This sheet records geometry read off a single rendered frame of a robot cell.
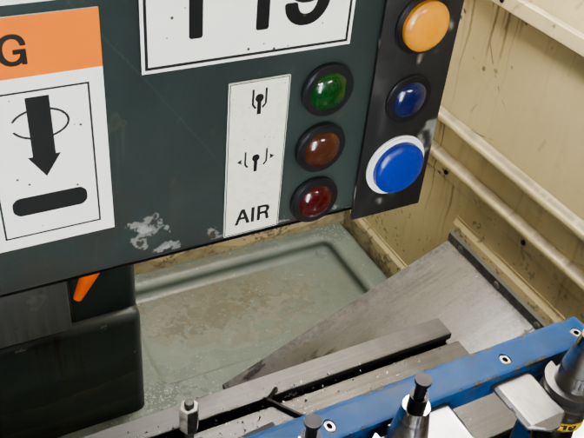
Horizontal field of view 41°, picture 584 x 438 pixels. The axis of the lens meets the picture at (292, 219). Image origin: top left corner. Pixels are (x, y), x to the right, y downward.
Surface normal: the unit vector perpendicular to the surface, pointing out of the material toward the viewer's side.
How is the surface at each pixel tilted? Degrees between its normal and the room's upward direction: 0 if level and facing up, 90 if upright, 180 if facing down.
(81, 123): 90
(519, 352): 0
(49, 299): 90
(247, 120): 90
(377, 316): 25
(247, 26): 90
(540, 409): 0
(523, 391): 0
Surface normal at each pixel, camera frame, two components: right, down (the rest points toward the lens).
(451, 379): 0.08, -0.79
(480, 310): -0.29, -0.62
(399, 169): 0.42, 0.55
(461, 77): -0.88, 0.22
